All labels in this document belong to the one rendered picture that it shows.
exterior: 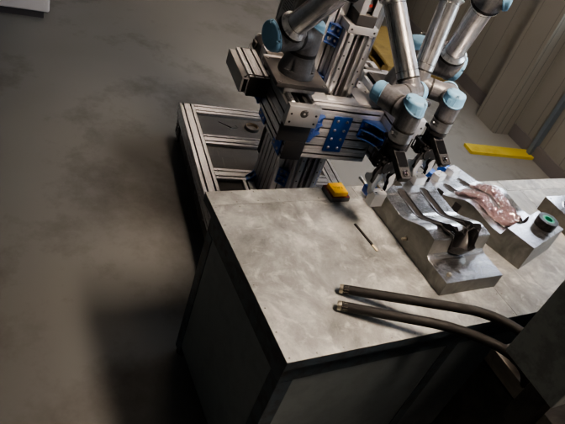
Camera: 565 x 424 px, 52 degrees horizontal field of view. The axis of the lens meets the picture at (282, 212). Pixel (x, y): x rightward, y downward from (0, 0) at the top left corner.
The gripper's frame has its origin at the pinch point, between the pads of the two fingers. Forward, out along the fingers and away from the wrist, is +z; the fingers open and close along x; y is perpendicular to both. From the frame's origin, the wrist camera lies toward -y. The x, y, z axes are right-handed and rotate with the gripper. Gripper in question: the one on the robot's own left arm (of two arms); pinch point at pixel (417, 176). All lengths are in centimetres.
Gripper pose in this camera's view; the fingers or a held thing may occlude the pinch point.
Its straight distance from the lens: 226.3
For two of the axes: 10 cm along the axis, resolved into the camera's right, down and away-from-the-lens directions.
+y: -3.9, -6.6, 6.4
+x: -8.8, 0.5, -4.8
